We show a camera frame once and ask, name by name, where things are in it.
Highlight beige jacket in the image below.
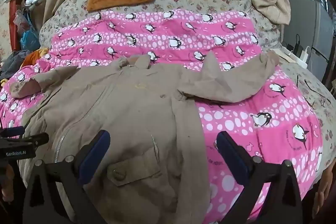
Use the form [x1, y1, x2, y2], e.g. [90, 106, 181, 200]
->
[9, 51, 279, 224]

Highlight pink penguin print blanket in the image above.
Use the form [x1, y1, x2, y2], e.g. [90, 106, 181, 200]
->
[0, 9, 324, 224]

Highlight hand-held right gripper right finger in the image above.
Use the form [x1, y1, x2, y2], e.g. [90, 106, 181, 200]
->
[215, 131, 304, 224]

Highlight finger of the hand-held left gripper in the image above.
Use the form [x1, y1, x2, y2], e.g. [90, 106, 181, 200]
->
[0, 126, 26, 138]
[16, 132, 50, 148]

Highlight dark grey clothes pile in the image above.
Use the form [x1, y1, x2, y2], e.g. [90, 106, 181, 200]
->
[0, 49, 31, 80]

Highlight black charger with cable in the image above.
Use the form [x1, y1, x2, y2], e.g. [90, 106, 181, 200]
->
[293, 34, 305, 56]

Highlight white power strip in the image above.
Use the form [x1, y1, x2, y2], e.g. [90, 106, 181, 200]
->
[276, 46, 311, 68]

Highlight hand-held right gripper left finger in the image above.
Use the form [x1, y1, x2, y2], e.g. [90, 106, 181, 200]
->
[22, 130, 111, 224]

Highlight person's left hand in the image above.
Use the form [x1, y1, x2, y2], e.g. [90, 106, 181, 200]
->
[1, 164, 16, 196]

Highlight red wooden door frame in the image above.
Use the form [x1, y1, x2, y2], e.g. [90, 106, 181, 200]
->
[9, 0, 21, 52]

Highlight grey refrigerator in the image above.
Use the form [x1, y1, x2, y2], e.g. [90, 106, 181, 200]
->
[283, 0, 336, 88]

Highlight black eyeglasses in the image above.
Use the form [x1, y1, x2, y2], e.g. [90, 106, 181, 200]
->
[296, 75, 332, 110]

